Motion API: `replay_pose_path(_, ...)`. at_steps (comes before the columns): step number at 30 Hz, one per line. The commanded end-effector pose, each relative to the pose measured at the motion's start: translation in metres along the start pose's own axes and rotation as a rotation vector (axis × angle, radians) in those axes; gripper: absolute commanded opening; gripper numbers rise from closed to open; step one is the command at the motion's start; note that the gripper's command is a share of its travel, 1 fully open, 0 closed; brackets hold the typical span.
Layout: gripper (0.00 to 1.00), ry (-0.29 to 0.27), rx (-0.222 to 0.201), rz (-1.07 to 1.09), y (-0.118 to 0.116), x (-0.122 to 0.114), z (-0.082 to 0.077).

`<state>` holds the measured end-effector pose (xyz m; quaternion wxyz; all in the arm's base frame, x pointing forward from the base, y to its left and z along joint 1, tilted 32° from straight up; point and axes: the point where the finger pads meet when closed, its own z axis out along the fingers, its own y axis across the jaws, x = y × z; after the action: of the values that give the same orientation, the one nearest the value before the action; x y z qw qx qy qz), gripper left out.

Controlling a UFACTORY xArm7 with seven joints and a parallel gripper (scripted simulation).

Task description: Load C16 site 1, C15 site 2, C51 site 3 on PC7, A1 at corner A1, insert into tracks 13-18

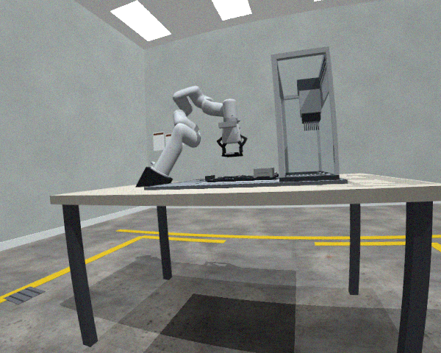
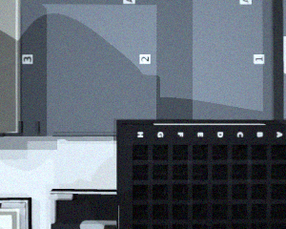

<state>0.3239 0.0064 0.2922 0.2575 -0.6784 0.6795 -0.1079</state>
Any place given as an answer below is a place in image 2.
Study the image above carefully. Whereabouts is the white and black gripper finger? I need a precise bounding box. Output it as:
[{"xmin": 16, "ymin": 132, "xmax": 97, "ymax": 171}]
[{"xmin": 104, "ymin": 224, "xmax": 118, "ymax": 229}]

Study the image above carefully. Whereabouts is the black well plate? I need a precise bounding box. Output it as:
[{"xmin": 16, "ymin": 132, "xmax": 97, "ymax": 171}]
[{"xmin": 116, "ymin": 120, "xmax": 286, "ymax": 229}]

